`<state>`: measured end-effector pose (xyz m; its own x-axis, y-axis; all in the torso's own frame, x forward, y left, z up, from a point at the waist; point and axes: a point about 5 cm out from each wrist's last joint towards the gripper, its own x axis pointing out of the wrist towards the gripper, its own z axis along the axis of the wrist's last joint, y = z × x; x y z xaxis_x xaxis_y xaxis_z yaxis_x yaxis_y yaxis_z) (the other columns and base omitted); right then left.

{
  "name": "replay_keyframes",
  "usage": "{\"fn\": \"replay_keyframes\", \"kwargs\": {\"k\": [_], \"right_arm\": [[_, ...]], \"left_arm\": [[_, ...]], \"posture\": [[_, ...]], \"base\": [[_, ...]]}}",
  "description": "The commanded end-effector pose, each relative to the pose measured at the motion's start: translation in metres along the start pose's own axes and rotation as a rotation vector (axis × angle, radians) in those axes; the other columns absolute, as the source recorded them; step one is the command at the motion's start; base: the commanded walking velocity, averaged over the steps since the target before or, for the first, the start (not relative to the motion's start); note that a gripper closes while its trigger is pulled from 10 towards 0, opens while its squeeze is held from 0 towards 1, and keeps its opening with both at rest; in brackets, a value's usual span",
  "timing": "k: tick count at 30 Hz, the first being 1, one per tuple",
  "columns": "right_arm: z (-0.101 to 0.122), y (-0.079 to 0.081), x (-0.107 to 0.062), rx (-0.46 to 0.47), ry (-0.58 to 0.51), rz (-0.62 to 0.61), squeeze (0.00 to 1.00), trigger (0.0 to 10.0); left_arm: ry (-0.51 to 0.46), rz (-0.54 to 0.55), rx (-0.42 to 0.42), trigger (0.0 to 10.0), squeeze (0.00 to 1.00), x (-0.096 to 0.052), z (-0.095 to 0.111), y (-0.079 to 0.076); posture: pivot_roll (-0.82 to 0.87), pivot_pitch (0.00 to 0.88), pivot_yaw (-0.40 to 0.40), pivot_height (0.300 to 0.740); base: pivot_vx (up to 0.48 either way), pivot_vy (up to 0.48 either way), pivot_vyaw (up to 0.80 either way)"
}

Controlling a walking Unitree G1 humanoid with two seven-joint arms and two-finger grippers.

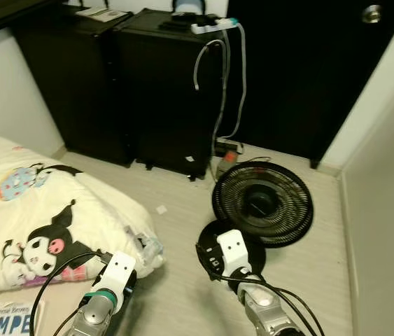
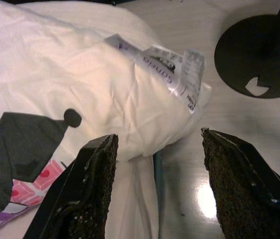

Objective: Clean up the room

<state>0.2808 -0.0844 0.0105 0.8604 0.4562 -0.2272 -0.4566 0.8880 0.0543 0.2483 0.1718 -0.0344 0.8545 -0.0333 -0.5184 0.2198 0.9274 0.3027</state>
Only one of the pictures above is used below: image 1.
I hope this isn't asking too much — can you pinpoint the black power adapter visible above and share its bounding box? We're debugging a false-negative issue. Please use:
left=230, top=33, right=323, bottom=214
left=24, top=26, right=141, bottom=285
left=214, top=139, right=245, bottom=156

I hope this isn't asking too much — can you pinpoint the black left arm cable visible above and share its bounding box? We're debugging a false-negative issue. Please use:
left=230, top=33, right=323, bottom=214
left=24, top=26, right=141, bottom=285
left=29, top=251, right=113, bottom=336

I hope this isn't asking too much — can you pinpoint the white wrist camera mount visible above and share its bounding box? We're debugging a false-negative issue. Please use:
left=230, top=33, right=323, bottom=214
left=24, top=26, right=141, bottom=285
left=95, top=252, right=138, bottom=298
left=216, top=230, right=250, bottom=279

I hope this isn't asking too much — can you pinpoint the white power strip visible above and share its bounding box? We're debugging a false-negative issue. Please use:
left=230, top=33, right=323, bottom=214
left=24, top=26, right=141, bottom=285
left=191, top=17, right=239, bottom=34

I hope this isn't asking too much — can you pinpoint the black floor fan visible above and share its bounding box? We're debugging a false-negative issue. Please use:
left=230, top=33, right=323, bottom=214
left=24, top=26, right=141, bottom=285
left=198, top=160, right=315, bottom=281

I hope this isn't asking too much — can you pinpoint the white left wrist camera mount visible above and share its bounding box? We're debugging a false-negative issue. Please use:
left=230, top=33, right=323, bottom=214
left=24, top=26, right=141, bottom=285
left=95, top=252, right=138, bottom=298

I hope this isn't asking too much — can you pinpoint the dark wardrobe door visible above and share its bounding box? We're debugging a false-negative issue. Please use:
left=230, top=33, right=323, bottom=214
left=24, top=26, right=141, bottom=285
left=225, top=0, right=394, bottom=169

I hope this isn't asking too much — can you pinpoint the mattress with cream sheet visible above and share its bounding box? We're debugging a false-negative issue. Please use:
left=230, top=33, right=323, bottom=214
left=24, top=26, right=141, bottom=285
left=0, top=280, right=85, bottom=336

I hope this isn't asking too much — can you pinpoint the round metal door knob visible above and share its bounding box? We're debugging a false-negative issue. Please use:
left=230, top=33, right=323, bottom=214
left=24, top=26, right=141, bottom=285
left=363, top=4, right=382, bottom=24

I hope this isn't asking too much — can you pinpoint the blue and white object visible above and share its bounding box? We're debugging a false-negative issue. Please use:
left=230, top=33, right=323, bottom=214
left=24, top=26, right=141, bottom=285
left=171, top=0, right=204, bottom=16

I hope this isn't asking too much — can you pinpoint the cream cartoon print blanket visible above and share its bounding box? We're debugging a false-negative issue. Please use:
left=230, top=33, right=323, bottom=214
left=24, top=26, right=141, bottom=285
left=0, top=134, right=166, bottom=296

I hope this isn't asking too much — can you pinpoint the dark desk top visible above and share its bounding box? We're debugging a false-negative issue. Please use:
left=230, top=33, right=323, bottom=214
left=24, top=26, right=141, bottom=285
left=0, top=0, right=64, bottom=39

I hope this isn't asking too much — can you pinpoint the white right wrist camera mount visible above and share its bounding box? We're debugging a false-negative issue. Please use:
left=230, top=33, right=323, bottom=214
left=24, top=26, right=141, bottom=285
left=216, top=230, right=250, bottom=279

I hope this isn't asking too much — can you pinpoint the white book with blue letters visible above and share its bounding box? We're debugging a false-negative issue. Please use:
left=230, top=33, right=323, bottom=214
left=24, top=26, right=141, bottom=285
left=0, top=300, right=47, bottom=336

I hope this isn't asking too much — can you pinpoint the grey looped cable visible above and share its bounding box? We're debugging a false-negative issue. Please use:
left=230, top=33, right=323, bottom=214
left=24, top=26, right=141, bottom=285
left=193, top=38, right=227, bottom=92

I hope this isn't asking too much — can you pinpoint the flat white box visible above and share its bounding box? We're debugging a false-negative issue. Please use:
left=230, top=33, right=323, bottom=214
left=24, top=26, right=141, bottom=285
left=76, top=6, right=131, bottom=22

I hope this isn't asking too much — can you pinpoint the black cabinet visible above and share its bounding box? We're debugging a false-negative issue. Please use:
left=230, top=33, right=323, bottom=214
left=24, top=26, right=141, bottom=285
left=113, top=8, right=232, bottom=181
left=11, top=7, right=138, bottom=167

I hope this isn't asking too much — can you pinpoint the long white cable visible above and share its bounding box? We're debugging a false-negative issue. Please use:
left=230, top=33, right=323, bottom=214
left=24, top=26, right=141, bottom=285
left=225, top=24, right=246, bottom=141

